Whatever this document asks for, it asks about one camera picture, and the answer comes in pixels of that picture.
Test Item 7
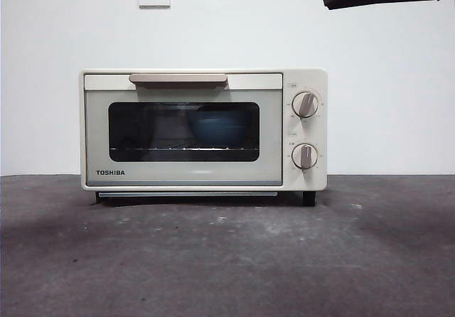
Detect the oven door with beige handle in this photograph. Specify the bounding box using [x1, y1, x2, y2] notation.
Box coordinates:
[83, 72, 284, 187]

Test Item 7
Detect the blue ribbed bowl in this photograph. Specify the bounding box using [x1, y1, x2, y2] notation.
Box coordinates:
[186, 108, 254, 148]

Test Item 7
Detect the cream Toshiba toaster oven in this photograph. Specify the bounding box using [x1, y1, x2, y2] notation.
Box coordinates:
[79, 68, 328, 208]

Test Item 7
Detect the beige temperature knob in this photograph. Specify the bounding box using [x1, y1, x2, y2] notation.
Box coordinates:
[291, 91, 320, 119]

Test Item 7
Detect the beige timer knob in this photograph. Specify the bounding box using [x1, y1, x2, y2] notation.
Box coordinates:
[291, 142, 319, 171]

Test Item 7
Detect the metal crumb tray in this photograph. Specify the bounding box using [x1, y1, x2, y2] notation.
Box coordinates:
[98, 190, 278, 198]

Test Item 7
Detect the metal wire oven rack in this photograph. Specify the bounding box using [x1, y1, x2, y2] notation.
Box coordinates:
[109, 146, 259, 152]

